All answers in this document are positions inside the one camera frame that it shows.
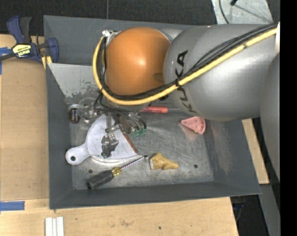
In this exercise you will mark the white paddle-shaped plate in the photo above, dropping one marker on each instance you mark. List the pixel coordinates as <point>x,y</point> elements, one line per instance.
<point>94,136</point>

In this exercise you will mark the pink toy cheese wedge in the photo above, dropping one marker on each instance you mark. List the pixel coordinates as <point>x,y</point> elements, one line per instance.
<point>196,125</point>

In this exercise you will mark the dark brown oval object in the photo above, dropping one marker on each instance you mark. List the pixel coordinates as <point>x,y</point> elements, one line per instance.
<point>74,115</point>

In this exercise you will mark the clear glass cup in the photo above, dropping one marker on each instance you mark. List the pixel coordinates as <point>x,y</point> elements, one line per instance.
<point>85,108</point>

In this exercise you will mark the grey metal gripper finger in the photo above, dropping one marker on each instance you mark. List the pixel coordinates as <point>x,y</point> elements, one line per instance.
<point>114,145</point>
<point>105,147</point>

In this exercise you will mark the grey metal bin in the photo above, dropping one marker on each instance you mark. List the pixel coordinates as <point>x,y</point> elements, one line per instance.
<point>163,181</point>

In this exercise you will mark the tan toy food piece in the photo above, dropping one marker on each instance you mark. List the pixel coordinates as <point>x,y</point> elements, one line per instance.
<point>163,163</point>

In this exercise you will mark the red-brown thin stick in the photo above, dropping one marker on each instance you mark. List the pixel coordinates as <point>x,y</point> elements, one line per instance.
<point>131,144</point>

